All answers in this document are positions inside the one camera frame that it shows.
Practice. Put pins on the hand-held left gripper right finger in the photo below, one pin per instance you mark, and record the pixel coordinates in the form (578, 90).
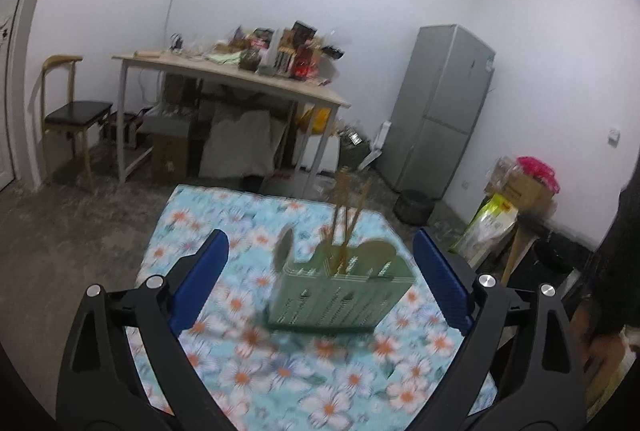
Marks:
(442, 283)

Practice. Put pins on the green perforated utensil holder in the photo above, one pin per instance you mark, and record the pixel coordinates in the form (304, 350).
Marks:
(335, 301)

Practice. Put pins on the blue floral blanket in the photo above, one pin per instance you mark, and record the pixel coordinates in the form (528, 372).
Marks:
(225, 211)

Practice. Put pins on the white knife holder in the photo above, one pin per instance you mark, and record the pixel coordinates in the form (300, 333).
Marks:
(274, 56)

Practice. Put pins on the dark green bag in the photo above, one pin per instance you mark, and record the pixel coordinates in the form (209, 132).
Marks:
(354, 148)

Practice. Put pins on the black pot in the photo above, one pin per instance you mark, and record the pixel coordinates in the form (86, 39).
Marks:
(414, 206)

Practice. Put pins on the cooking oil bottle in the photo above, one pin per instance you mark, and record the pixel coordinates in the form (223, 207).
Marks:
(306, 63)

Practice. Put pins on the white cabinet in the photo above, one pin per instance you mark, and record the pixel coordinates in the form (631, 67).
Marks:
(312, 153)

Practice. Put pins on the yellow green bag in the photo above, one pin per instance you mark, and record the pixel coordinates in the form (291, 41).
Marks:
(485, 228)

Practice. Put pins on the glass jar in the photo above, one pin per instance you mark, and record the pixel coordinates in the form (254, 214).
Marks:
(250, 59)

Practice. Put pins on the white sack with red print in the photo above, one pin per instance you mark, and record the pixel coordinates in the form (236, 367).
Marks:
(287, 185)

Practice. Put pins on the wooden chair with black seat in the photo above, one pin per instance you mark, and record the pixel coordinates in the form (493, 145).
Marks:
(77, 111)

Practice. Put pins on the white rice paddle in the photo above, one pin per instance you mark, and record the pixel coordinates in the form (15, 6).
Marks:
(283, 248)

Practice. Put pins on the black charger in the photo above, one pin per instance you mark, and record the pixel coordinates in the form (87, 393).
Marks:
(177, 42)

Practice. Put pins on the flat grey box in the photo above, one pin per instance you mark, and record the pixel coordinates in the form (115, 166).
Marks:
(165, 125)

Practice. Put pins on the pink plastic bag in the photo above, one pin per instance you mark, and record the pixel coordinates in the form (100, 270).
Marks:
(537, 171)

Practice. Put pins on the large cardboard box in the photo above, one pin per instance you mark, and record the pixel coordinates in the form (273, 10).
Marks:
(522, 193)

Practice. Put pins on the person's right hand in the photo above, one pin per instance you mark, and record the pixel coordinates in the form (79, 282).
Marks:
(595, 328)

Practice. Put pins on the set of bamboo chopsticks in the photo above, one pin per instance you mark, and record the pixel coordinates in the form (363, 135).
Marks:
(342, 211)

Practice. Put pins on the black toaster oven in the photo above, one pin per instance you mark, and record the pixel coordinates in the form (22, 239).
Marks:
(125, 128)

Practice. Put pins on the wooden rolling pin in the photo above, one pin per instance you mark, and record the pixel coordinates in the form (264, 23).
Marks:
(146, 54)

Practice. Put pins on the white panel door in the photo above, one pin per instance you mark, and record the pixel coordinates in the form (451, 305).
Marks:
(5, 136)

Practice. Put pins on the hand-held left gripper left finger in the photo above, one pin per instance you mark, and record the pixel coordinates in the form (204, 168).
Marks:
(200, 283)

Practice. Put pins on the clear plastic bag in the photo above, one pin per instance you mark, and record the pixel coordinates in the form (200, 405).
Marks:
(505, 168)

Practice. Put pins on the grey refrigerator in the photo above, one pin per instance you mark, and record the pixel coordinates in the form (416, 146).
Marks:
(440, 111)

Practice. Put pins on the grey framed wooden table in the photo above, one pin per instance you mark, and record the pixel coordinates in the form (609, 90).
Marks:
(225, 73)

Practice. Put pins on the yellow plastic bag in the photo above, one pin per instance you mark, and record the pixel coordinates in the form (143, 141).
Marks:
(315, 121)

